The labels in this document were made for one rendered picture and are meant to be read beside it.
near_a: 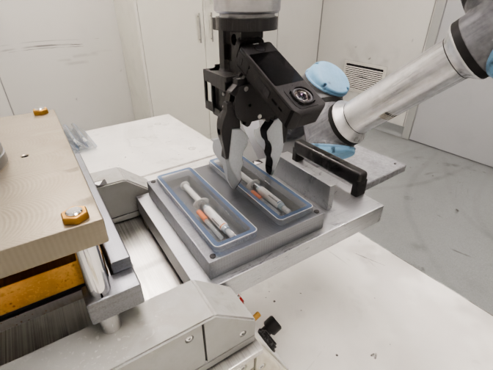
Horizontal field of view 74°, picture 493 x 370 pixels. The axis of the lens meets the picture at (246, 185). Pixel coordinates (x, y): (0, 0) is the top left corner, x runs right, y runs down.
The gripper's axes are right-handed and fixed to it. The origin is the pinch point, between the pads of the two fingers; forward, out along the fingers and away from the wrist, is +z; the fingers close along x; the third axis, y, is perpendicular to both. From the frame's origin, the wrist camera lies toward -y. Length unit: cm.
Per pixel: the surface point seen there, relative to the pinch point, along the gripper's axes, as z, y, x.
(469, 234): 101, 21, -169
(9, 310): -2.5, -10.3, 28.7
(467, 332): 26.2, -24.4, -26.5
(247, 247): 1.7, -10.0, 7.8
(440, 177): 101, 69, -221
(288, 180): 3.5, 1.0, -7.2
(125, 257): -4.3, -11.5, 20.3
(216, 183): 1.6, 3.7, 4.3
